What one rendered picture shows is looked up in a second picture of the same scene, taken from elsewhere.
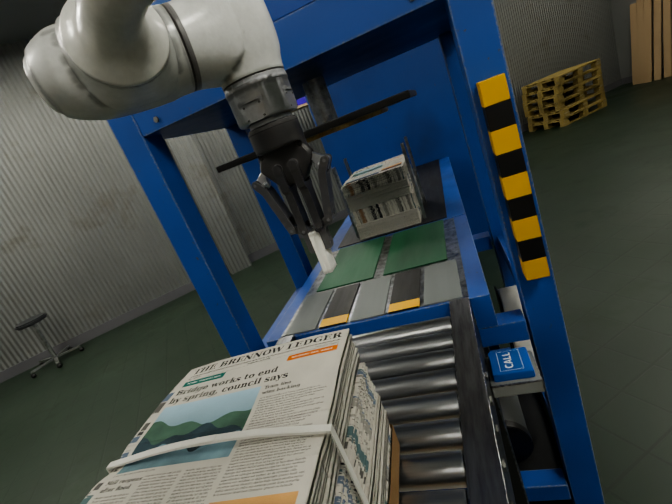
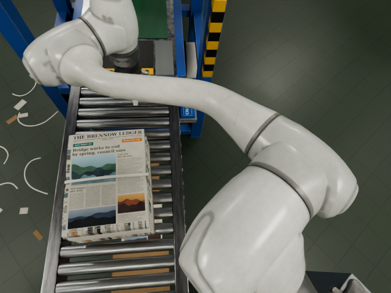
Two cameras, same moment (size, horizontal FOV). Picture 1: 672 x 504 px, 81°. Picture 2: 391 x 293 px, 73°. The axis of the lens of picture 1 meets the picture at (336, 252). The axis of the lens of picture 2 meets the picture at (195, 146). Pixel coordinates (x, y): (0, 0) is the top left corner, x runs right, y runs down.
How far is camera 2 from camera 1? 0.66 m
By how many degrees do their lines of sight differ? 54
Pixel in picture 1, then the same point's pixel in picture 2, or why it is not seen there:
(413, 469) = (154, 158)
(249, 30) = (131, 39)
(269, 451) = (130, 180)
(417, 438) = (155, 147)
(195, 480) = (108, 188)
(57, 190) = not seen: outside the picture
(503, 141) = (214, 28)
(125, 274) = not seen: outside the picture
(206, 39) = (113, 48)
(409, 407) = (151, 134)
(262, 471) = (130, 186)
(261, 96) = (128, 60)
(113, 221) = not seen: outside the picture
